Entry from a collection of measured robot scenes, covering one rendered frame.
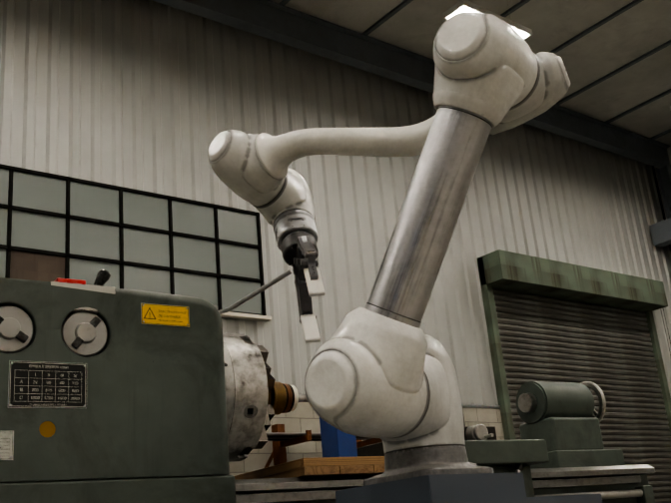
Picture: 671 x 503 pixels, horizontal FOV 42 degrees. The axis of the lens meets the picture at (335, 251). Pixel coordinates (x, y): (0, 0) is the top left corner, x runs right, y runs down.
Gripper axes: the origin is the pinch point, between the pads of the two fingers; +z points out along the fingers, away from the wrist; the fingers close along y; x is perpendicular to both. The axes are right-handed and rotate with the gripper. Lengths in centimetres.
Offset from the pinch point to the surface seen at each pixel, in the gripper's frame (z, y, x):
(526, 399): -36, -91, 79
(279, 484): 6, -50, -6
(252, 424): -7.5, -45.7, -10.8
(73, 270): -557, -538, -127
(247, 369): -17.4, -37.5, -10.9
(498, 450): -1, -60, 51
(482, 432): -6, -59, 48
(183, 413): 1.2, -26.1, -26.5
